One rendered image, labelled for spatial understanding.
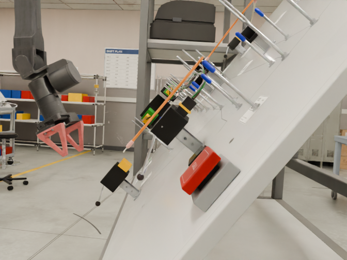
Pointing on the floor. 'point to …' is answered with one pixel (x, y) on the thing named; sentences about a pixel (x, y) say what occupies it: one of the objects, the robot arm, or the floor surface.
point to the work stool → (9, 160)
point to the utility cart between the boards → (337, 158)
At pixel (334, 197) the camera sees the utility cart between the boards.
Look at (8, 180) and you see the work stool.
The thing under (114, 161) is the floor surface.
